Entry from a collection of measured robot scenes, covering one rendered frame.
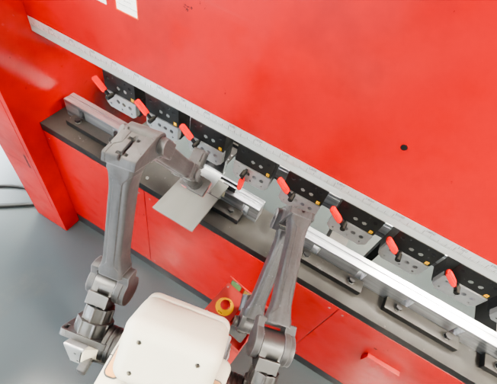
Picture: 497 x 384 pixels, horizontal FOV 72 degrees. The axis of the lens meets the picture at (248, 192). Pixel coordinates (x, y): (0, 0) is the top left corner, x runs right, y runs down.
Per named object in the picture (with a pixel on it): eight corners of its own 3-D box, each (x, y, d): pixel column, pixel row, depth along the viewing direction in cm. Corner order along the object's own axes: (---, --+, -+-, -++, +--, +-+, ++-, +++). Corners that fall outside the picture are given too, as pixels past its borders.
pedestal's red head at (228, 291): (200, 320, 141) (203, 305, 126) (225, 292, 150) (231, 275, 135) (237, 353, 136) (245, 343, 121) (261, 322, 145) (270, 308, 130)
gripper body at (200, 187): (189, 169, 131) (184, 164, 123) (212, 182, 129) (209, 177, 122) (180, 184, 130) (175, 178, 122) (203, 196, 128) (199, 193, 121)
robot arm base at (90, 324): (56, 333, 80) (104, 352, 79) (69, 301, 80) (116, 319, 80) (76, 321, 89) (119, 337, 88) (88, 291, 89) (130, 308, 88)
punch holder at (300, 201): (277, 199, 128) (289, 171, 114) (286, 184, 133) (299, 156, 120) (312, 219, 125) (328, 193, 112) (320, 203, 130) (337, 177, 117)
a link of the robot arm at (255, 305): (279, 209, 104) (312, 221, 106) (277, 205, 110) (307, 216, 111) (229, 331, 110) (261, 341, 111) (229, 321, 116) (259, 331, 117)
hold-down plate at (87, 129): (66, 124, 161) (65, 120, 159) (75, 119, 164) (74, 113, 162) (117, 154, 156) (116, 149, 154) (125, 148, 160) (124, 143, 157)
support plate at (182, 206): (152, 208, 130) (152, 206, 129) (192, 166, 145) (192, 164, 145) (191, 232, 127) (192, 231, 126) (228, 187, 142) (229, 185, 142)
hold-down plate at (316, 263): (290, 257, 141) (293, 254, 139) (296, 247, 145) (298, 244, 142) (357, 296, 136) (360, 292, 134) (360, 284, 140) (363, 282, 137)
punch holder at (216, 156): (187, 149, 134) (190, 117, 121) (200, 137, 139) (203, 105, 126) (220, 168, 132) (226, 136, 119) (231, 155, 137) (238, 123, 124)
